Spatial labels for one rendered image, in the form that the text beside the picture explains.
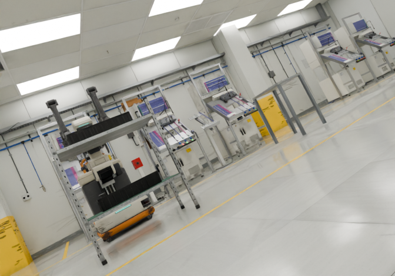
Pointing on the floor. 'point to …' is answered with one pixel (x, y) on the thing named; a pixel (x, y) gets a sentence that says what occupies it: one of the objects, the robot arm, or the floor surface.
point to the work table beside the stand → (287, 105)
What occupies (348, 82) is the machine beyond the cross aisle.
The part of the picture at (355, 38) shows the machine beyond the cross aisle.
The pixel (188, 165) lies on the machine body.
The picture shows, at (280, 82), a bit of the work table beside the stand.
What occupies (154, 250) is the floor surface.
